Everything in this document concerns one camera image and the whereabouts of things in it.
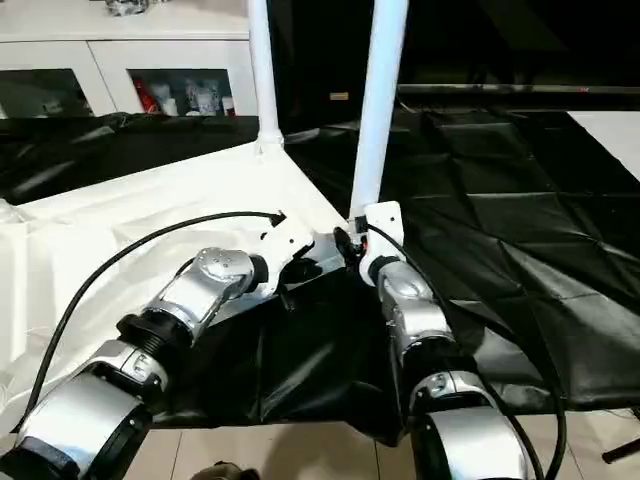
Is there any white plastic table top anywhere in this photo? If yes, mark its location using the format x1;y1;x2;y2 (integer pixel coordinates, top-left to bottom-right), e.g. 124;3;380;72
0;133;369;436

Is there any black table mat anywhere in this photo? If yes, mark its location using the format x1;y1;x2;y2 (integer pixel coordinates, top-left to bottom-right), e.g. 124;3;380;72
0;107;640;449

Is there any dark robot foot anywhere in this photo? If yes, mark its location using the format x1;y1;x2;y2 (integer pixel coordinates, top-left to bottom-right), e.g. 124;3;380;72
192;462;256;480

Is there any white flat board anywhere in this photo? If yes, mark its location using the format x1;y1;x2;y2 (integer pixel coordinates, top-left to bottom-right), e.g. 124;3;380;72
569;110;640;179

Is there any white glass-door cabinet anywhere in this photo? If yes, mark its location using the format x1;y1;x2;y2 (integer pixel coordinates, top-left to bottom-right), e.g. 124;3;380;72
0;0;256;119

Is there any clear glass ornament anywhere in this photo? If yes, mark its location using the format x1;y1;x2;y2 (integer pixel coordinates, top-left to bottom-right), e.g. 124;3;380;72
104;0;149;16

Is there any black stand leg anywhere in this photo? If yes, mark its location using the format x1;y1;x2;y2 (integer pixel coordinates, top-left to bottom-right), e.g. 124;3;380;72
602;439;640;464

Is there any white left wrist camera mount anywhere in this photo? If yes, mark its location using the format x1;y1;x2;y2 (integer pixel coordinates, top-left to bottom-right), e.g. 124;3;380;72
244;215;317;299

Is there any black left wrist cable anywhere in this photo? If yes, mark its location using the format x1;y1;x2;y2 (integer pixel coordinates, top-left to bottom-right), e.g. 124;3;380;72
27;209;287;416

